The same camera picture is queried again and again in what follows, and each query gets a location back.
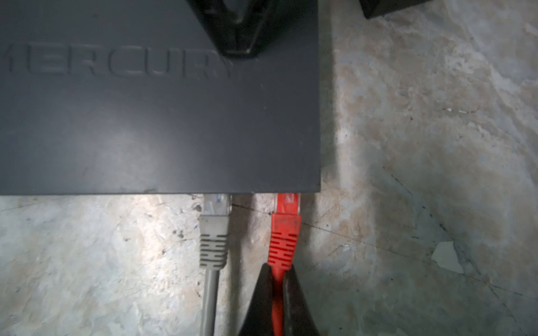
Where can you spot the black power adapter with cable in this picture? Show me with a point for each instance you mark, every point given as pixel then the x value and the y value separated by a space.
pixel 375 8

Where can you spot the black network switch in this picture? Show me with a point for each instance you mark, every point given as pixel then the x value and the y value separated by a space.
pixel 139 97

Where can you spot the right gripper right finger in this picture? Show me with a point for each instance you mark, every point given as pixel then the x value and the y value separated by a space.
pixel 297 319

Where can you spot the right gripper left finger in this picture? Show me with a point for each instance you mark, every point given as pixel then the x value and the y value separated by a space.
pixel 258 319

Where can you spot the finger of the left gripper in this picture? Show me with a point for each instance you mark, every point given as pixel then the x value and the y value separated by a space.
pixel 235 34

